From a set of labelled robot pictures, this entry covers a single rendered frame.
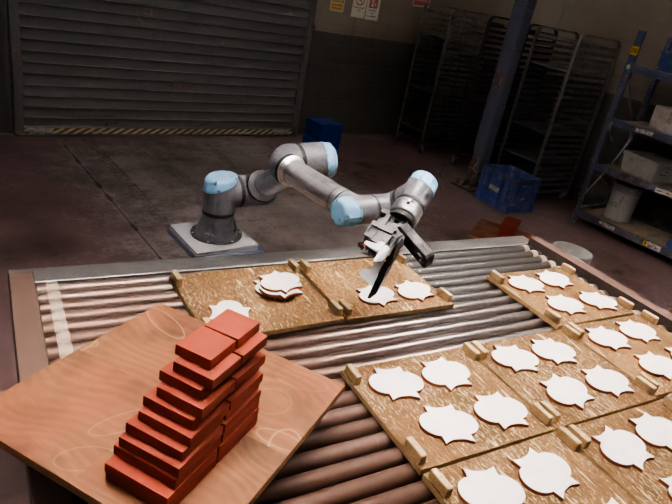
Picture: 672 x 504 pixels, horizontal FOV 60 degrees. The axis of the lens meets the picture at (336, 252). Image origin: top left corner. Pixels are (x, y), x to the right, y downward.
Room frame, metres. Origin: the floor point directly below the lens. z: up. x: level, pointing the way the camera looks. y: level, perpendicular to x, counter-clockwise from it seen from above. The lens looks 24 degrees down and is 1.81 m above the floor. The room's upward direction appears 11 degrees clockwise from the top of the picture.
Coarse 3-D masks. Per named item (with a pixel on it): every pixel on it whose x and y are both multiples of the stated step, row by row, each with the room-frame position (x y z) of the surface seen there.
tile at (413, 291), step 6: (408, 282) 1.77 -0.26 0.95; (414, 282) 1.78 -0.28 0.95; (396, 288) 1.73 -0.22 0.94; (402, 288) 1.72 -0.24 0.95; (408, 288) 1.73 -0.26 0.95; (414, 288) 1.74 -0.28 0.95; (420, 288) 1.75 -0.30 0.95; (426, 288) 1.75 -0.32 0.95; (402, 294) 1.68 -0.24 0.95; (408, 294) 1.69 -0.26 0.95; (414, 294) 1.69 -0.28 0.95; (420, 294) 1.70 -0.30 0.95; (426, 294) 1.71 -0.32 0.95; (432, 294) 1.72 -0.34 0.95; (414, 300) 1.67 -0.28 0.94; (420, 300) 1.67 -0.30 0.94
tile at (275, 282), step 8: (264, 280) 1.53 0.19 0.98; (272, 280) 1.54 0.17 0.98; (280, 280) 1.55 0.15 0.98; (288, 280) 1.56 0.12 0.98; (296, 280) 1.57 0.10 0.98; (264, 288) 1.50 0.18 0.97; (272, 288) 1.50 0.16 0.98; (280, 288) 1.51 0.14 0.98; (288, 288) 1.51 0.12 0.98; (296, 288) 1.54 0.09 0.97
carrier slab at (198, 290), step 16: (208, 272) 1.59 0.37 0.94; (224, 272) 1.61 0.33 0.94; (240, 272) 1.63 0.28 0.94; (256, 272) 1.65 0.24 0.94; (272, 272) 1.67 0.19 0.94; (288, 272) 1.69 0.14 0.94; (176, 288) 1.46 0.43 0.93; (192, 288) 1.47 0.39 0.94; (208, 288) 1.49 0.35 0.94; (224, 288) 1.51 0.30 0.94; (240, 288) 1.53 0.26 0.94; (304, 288) 1.61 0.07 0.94; (192, 304) 1.39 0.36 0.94; (208, 304) 1.41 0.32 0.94; (256, 304) 1.46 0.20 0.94; (272, 304) 1.47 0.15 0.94; (288, 304) 1.49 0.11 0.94; (304, 304) 1.51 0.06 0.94; (320, 304) 1.53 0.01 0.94; (256, 320) 1.37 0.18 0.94; (272, 320) 1.39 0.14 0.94; (288, 320) 1.41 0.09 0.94; (304, 320) 1.42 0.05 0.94; (320, 320) 1.44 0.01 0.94; (336, 320) 1.46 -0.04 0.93
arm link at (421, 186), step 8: (416, 176) 1.43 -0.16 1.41; (424, 176) 1.43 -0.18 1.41; (432, 176) 1.44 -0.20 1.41; (408, 184) 1.41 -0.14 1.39; (416, 184) 1.40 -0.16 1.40; (424, 184) 1.41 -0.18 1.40; (432, 184) 1.42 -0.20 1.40; (400, 192) 1.42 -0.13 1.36; (408, 192) 1.38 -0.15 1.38; (416, 192) 1.38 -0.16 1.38; (424, 192) 1.39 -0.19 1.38; (432, 192) 1.41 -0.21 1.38; (416, 200) 1.36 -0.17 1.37; (424, 200) 1.38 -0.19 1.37; (424, 208) 1.37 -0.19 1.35
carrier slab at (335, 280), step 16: (304, 272) 1.72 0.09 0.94; (320, 272) 1.74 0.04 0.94; (336, 272) 1.76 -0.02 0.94; (352, 272) 1.79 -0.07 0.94; (400, 272) 1.86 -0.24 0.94; (320, 288) 1.63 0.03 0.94; (336, 288) 1.65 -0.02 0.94; (352, 288) 1.67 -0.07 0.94; (432, 288) 1.78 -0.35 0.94; (352, 304) 1.57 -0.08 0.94; (400, 304) 1.63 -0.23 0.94; (416, 304) 1.65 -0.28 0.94; (432, 304) 1.67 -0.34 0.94; (448, 304) 1.69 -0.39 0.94; (352, 320) 1.48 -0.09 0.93
